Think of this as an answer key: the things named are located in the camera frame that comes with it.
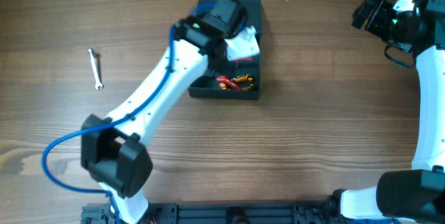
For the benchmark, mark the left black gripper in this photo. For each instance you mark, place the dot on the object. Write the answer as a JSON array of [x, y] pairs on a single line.
[[221, 54]]

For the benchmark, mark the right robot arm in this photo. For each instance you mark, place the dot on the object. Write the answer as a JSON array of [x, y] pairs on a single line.
[[416, 195]]

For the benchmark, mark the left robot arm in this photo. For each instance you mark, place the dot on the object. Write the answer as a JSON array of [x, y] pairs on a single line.
[[114, 149]]

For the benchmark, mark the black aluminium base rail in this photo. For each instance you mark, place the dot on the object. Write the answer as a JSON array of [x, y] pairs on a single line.
[[284, 213]]

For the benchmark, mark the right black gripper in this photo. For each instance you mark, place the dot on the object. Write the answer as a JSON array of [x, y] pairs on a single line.
[[360, 13]]

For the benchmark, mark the red handled wire strippers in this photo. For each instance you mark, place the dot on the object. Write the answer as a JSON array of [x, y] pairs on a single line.
[[236, 63]]

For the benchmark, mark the dark green open box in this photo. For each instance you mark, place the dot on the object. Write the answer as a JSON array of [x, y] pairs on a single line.
[[206, 87]]

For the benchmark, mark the orange black pliers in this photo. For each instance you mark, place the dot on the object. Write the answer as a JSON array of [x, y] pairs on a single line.
[[241, 82]]

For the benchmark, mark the small silver wrench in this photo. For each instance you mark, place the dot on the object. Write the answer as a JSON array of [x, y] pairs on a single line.
[[95, 68]]

